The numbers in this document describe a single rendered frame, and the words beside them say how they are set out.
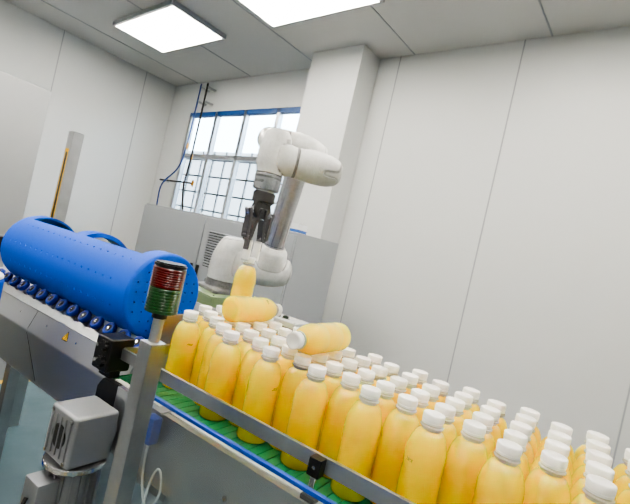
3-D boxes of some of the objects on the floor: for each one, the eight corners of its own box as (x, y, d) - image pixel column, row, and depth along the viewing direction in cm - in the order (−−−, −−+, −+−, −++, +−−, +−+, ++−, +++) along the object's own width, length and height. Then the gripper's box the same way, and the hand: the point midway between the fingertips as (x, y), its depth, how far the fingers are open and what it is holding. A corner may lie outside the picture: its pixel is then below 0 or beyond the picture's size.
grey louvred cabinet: (159, 339, 483) (187, 213, 483) (298, 420, 346) (339, 243, 346) (111, 339, 442) (142, 201, 442) (248, 432, 304) (294, 231, 304)
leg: (-7, 470, 204) (23, 340, 204) (-2, 476, 201) (28, 344, 201) (-21, 474, 199) (9, 341, 199) (-16, 480, 196) (14, 345, 196)
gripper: (272, 196, 153) (257, 261, 153) (240, 184, 139) (223, 256, 139) (288, 198, 149) (273, 265, 149) (257, 186, 135) (240, 260, 135)
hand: (251, 251), depth 144 cm, fingers closed on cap, 4 cm apart
